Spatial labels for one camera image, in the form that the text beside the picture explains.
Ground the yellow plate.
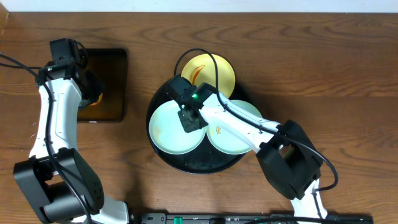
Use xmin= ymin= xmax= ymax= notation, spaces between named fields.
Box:
xmin=180 ymin=54 xmax=236 ymax=99

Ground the light blue plate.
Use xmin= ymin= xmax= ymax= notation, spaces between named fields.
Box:
xmin=206 ymin=100 xmax=262 ymax=155
xmin=149 ymin=100 xmax=206 ymax=155

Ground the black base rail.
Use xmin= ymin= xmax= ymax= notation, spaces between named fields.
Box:
xmin=131 ymin=213 xmax=374 ymax=224

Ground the black rectangular water tray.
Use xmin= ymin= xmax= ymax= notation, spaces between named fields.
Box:
xmin=78 ymin=49 xmax=128 ymax=123

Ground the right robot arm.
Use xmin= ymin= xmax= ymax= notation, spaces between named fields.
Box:
xmin=167 ymin=75 xmax=328 ymax=222

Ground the orange green scrub sponge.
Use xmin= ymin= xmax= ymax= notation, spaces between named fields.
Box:
xmin=90 ymin=93 xmax=103 ymax=106

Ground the round black serving tray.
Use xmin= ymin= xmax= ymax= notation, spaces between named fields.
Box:
xmin=146 ymin=81 xmax=252 ymax=174

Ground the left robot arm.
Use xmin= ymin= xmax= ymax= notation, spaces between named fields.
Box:
xmin=14 ymin=54 xmax=129 ymax=223

